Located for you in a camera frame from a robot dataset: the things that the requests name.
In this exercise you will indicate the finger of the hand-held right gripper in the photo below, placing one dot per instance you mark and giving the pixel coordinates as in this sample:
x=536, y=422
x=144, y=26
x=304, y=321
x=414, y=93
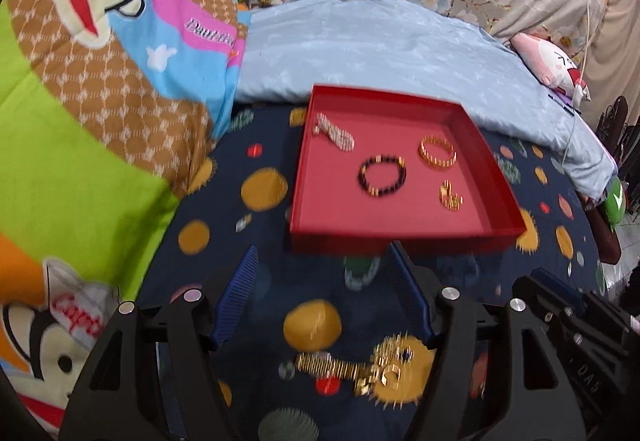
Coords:
x=555, y=282

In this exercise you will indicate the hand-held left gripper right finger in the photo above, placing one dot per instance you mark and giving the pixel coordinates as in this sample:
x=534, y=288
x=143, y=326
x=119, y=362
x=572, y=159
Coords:
x=411, y=288

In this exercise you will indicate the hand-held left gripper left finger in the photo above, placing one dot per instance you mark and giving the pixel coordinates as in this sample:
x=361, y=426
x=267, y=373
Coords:
x=239, y=293

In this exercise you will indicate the red tray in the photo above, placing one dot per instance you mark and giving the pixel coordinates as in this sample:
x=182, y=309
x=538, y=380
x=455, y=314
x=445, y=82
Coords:
x=400, y=206

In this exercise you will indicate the navy dotted bedsheet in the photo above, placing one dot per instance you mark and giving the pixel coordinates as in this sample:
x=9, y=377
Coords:
x=270, y=231

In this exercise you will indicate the green plush toy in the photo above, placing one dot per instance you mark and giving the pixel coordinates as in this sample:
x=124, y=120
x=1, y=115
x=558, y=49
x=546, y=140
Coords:
x=615, y=201

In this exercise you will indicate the dark metal furniture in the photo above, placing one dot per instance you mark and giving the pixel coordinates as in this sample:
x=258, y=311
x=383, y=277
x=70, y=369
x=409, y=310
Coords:
x=622, y=131

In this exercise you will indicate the cartoon monkey blanket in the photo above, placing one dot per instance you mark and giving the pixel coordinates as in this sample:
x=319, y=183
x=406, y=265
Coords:
x=100, y=121

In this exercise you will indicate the pink plush toy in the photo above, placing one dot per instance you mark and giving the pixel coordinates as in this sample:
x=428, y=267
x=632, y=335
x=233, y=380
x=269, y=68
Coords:
x=547, y=58

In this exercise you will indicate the light blue pillow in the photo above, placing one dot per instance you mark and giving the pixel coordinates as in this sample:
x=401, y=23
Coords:
x=380, y=46

